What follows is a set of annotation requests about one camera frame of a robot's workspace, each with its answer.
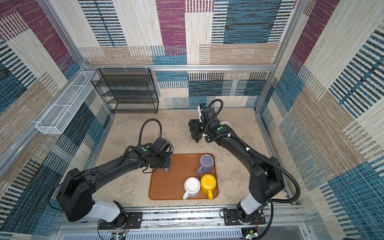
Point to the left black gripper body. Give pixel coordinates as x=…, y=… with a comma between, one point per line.
x=162, y=161

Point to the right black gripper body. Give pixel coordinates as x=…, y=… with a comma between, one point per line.
x=198, y=126

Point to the black mug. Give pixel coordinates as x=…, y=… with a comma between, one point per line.
x=196, y=135

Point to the purple mug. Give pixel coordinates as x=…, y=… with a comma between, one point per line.
x=206, y=164

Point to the light blue mug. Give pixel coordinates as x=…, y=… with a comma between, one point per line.
x=226, y=123

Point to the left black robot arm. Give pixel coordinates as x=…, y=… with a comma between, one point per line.
x=75, y=193

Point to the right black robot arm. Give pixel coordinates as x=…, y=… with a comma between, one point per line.
x=266, y=174

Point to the white mug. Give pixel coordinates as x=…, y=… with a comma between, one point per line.
x=192, y=188

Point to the yellow mug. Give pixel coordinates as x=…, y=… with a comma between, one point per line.
x=208, y=185

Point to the brown plastic tray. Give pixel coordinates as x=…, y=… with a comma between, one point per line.
x=169, y=185

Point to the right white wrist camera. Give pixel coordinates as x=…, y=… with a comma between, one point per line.
x=200, y=108

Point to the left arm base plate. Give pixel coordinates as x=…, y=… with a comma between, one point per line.
x=131, y=220

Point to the black wire shelf rack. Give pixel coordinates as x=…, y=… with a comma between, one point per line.
x=129, y=91

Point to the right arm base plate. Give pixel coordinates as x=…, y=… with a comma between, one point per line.
x=231, y=218

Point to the white wire mesh basket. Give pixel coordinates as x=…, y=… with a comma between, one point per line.
x=59, y=116

